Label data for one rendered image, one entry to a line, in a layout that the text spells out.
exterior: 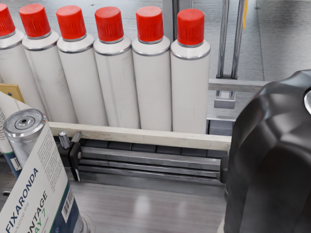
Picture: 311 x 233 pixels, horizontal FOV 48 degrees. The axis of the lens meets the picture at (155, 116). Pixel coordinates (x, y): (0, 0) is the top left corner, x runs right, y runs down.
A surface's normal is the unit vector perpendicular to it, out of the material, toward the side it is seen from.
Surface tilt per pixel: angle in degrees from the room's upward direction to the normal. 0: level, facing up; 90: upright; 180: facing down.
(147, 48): 42
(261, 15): 0
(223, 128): 0
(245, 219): 90
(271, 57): 0
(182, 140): 90
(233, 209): 90
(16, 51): 90
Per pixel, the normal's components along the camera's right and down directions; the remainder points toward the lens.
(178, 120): -0.69, 0.51
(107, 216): -0.06, -0.75
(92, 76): 0.62, 0.49
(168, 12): -0.18, 0.66
